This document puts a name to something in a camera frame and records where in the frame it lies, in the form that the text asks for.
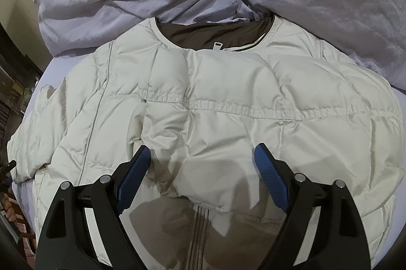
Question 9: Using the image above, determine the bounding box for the white puffer jacket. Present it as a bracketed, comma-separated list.
[8, 17, 405, 269]

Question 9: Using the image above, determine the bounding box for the person's left hand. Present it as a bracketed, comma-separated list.
[1, 194, 17, 223]

